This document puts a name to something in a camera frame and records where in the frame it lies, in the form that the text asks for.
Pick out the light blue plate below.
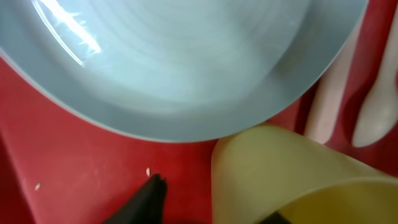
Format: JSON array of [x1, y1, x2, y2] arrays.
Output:
[[1, 0, 367, 142]]

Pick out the yellow plastic cup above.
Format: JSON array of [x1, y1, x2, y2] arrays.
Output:
[[211, 125, 397, 223]]

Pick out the white plastic fork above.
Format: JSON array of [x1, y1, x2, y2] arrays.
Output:
[[304, 18, 363, 144]]

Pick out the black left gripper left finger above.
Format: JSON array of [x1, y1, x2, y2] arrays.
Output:
[[103, 174, 167, 224]]

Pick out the red serving tray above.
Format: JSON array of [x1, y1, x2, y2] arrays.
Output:
[[0, 0, 398, 224]]

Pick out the white plastic spoon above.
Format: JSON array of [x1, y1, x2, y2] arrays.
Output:
[[351, 12, 397, 147]]

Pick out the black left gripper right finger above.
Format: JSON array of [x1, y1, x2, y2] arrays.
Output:
[[259, 212, 292, 224]]

